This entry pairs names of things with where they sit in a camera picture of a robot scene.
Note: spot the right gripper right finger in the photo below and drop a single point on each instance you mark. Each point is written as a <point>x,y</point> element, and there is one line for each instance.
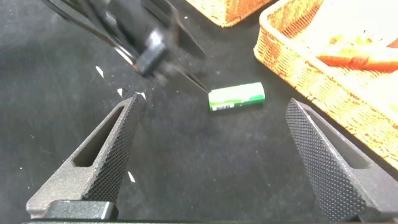
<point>329,168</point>

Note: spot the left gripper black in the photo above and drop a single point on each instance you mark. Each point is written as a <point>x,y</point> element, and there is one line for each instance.
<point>154,54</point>

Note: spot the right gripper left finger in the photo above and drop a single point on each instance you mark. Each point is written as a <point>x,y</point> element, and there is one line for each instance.
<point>102,161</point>

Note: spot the green gum tube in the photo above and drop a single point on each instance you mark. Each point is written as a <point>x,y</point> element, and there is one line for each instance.
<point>236,95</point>

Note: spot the orange sausage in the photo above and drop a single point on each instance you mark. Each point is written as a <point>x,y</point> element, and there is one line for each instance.
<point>357,60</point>

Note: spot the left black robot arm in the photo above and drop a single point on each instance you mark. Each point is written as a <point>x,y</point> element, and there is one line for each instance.
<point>124,15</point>

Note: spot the wicker basket holding household items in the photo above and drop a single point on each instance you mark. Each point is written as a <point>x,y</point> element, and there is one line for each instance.
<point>230,12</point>

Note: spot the wicker basket holding food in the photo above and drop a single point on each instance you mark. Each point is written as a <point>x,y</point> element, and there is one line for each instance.
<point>326,81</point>

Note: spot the small white paper scrap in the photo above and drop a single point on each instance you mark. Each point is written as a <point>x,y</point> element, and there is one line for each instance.
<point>120,92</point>
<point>99,71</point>
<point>141,95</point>
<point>131,176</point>

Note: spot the black table cloth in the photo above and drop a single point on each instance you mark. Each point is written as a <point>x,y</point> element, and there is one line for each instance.
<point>202,155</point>

